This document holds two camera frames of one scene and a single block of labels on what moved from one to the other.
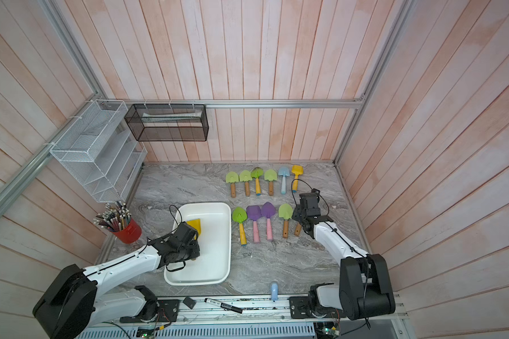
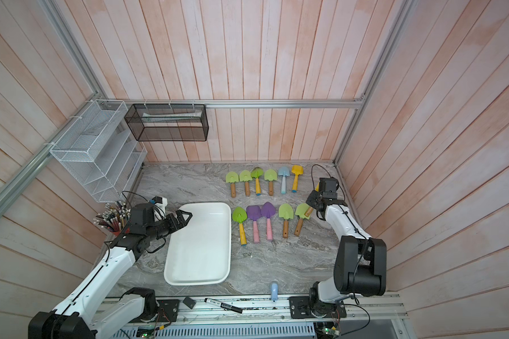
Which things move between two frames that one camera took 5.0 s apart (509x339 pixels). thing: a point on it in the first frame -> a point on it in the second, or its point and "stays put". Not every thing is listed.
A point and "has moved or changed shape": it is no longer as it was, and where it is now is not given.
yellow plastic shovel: [297, 170] stays put
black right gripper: [296, 215] -> [311, 200]
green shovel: [285, 212] stays put
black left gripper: [196, 251] -> [174, 224]
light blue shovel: [283, 171] stays put
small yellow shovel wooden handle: [196, 224] has moved or changed shape
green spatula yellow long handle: [240, 215] stays put
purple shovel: [268, 210] stays put
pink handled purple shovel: [254, 212] stays put
